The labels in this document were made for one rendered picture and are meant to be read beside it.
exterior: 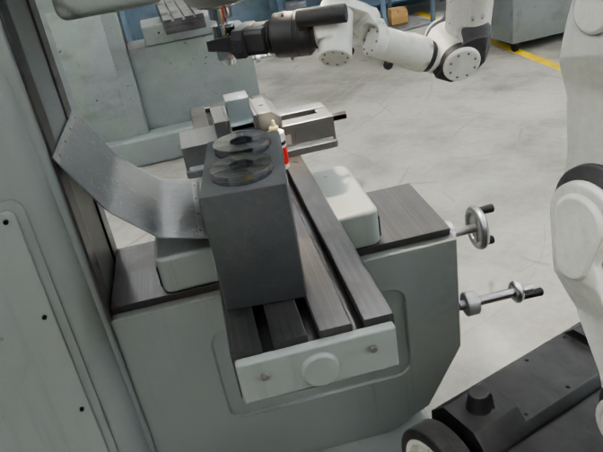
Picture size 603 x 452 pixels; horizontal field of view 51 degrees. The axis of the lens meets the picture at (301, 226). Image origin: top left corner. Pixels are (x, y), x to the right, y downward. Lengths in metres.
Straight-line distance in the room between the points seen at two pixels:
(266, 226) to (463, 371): 1.45
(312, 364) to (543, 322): 1.66
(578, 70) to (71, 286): 0.98
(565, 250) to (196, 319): 0.79
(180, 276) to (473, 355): 1.22
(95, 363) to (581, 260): 0.97
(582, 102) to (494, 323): 1.55
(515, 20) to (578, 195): 4.79
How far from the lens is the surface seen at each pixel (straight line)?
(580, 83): 0.96
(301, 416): 1.66
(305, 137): 1.45
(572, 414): 1.31
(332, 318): 0.89
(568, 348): 1.42
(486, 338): 2.37
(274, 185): 0.85
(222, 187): 0.87
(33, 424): 1.53
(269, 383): 0.89
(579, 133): 0.99
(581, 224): 0.98
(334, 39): 1.25
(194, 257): 1.37
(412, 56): 1.34
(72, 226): 1.32
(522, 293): 1.63
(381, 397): 1.69
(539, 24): 5.86
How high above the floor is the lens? 1.49
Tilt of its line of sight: 28 degrees down
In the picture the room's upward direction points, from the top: 10 degrees counter-clockwise
